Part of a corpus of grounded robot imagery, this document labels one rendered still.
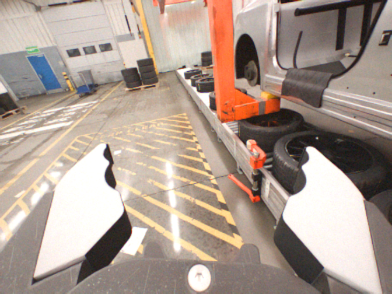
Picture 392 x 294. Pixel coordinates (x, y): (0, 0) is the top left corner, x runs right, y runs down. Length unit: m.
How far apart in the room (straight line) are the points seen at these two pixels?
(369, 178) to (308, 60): 1.26
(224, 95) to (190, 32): 10.81
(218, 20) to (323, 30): 1.07
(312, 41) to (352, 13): 0.42
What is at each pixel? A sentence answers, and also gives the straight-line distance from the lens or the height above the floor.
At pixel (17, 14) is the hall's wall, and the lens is 14.09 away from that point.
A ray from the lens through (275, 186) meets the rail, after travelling 1.30.
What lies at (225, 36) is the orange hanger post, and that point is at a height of 1.31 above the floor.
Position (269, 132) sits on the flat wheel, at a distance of 1.74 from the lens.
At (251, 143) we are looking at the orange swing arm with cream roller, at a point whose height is 0.51.
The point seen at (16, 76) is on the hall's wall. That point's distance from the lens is 14.78.
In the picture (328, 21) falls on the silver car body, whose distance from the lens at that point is 2.35.
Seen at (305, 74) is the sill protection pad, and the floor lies 0.98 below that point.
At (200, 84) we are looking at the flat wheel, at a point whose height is 0.46.
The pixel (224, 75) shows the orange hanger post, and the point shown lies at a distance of 1.75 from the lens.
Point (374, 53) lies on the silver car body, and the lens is 1.29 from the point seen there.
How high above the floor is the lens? 1.30
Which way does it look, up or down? 31 degrees down
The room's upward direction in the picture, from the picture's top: 10 degrees counter-clockwise
